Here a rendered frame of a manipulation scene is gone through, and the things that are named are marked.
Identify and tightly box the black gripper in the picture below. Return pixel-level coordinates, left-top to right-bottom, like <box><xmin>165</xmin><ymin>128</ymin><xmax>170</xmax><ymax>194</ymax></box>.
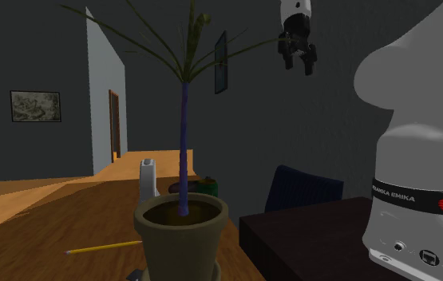
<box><xmin>277</xmin><ymin>12</ymin><xmax>318</xmax><ymax>77</ymax></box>

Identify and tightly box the dark blue chair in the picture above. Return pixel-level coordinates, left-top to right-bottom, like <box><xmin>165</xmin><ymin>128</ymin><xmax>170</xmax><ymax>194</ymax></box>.
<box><xmin>263</xmin><ymin>164</ymin><xmax>345</xmax><ymax>213</ymax></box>

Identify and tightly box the green can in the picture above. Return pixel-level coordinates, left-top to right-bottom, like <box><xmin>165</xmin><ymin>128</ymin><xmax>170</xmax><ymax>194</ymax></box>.
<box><xmin>196</xmin><ymin>176</ymin><xmax>220</xmax><ymax>198</ymax></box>

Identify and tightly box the dark oval object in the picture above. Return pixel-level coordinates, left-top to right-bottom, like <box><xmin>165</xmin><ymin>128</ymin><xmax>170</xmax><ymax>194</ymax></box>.
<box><xmin>168</xmin><ymin>180</ymin><xmax>207</xmax><ymax>195</ymax></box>

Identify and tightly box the dark robot stand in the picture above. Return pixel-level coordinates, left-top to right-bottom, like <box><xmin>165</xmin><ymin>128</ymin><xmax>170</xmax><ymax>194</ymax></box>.
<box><xmin>239</xmin><ymin>196</ymin><xmax>415</xmax><ymax>281</ymax></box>

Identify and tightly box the potted palm plant olive pot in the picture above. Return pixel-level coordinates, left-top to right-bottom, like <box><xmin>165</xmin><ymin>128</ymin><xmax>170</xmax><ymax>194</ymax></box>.
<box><xmin>58</xmin><ymin>0</ymin><xmax>297</xmax><ymax>281</ymax></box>

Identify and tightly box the yellow pencil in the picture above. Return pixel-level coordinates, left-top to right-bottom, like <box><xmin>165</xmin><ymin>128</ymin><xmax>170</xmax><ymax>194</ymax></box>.
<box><xmin>63</xmin><ymin>240</ymin><xmax>144</xmax><ymax>256</ymax></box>

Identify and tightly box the dark grey flat object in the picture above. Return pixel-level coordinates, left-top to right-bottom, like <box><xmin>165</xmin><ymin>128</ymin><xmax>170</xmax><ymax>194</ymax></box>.
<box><xmin>125</xmin><ymin>268</ymin><xmax>145</xmax><ymax>281</ymax></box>

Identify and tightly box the blue framed wall picture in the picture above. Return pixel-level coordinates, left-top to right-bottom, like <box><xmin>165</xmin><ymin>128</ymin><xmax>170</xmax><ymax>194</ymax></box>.
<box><xmin>214</xmin><ymin>30</ymin><xmax>229</xmax><ymax>95</ymax></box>

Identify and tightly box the grey landscape wall picture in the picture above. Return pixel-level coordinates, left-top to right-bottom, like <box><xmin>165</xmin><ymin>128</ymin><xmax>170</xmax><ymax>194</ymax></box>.
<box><xmin>10</xmin><ymin>89</ymin><xmax>62</xmax><ymax>123</ymax></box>

